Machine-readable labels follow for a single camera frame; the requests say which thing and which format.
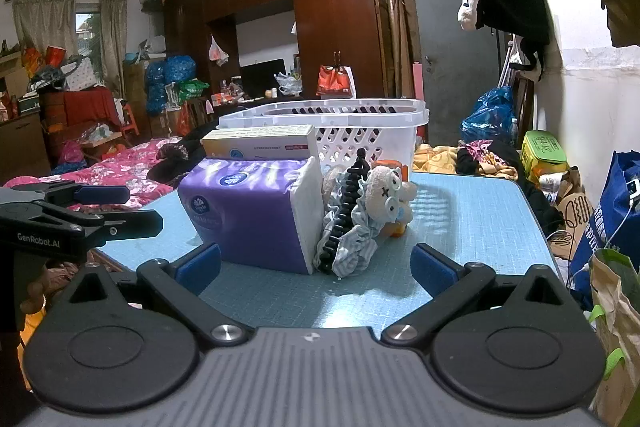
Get white plush toy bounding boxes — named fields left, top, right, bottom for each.
left=365, top=159, right=417, bottom=233

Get blue plastic bag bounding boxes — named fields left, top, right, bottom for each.
left=460, top=86, right=516, bottom=145

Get beige patterned curtain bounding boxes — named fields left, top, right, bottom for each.
left=11, top=0, right=78, bottom=58
left=100, top=0, right=128, bottom=98

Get brown paper bag green handles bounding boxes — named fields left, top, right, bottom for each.
left=587, top=249, right=640, bottom=427

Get black television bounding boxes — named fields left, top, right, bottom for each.
left=240, top=59, right=287, bottom=98

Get black hair claw clip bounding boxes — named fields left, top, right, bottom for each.
left=314, top=148, right=372, bottom=275

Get purple tissue pack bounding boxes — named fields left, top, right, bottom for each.
left=177, top=157, right=326, bottom=275

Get grey door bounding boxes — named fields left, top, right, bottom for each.
left=407, top=0, right=501, bottom=142

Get white red plastic bag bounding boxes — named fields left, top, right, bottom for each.
left=208, top=34, right=230, bottom=66

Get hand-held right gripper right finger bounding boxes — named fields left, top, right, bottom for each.
left=382, top=243, right=576, bottom=348

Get orange red hanging bag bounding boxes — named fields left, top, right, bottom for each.
left=316, top=64, right=355, bottom=98

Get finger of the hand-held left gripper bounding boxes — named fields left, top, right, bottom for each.
left=75, top=208, right=165, bottom=250
left=45, top=184, right=132, bottom=206

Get window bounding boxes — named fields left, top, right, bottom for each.
left=75, top=12, right=103, bottom=80

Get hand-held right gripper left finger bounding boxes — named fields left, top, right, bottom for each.
left=65, top=243, right=253, bottom=350

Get white yellow cardboard box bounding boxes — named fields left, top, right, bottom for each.
left=201, top=124, right=318, bottom=162

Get white plastic basket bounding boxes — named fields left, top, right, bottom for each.
left=217, top=98, right=431, bottom=172

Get orange yellow patterned blanket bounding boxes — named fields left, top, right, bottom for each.
left=412, top=142, right=518, bottom=180

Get striped blue scrunchie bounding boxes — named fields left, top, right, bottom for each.
left=320, top=164, right=381, bottom=279

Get blue plastic sacks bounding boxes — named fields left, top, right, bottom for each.
left=145, top=55, right=197, bottom=115

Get red cloth covered cabinet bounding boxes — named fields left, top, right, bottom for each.
left=40, top=87, right=123, bottom=132

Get pink floral bedding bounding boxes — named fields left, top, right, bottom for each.
left=0, top=137, right=201, bottom=212

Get white crumpled plastic bag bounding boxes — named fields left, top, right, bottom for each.
left=274, top=71, right=303, bottom=96

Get person's left hand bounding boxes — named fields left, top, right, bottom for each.
left=20, top=264, right=51, bottom=315

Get printed brown paper bag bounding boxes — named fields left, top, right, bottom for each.
left=552, top=167, right=593, bottom=258

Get white folding rack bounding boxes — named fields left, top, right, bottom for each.
left=500, top=34, right=521, bottom=88

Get green plastic basket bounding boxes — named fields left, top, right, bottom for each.
left=170, top=79, right=210, bottom=102

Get dark wooden wardrobe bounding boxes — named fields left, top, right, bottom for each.
left=162, top=0, right=396, bottom=108

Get black clothes pile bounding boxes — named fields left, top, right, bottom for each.
left=147, top=122, right=221, bottom=185

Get blue shopping bag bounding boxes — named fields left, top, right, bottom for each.
left=570, top=151, right=640, bottom=298

